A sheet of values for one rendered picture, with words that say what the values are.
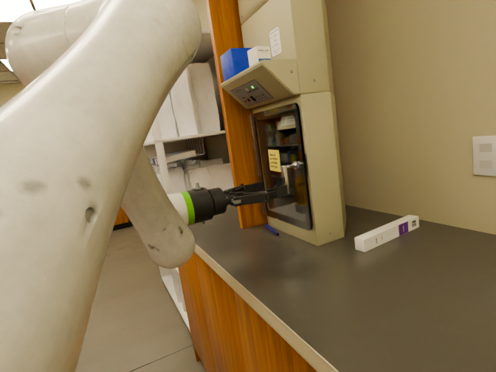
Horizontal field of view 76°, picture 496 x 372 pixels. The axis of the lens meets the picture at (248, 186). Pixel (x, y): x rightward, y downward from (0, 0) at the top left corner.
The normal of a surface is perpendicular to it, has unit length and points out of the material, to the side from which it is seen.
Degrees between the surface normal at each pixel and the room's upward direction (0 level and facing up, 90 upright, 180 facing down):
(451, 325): 0
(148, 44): 68
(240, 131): 90
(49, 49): 102
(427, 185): 90
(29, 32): 77
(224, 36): 90
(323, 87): 90
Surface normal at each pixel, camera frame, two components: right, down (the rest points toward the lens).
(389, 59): -0.89, 0.20
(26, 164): 0.51, -0.64
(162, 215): 0.67, 0.28
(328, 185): 0.43, 0.09
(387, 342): -0.15, -0.98
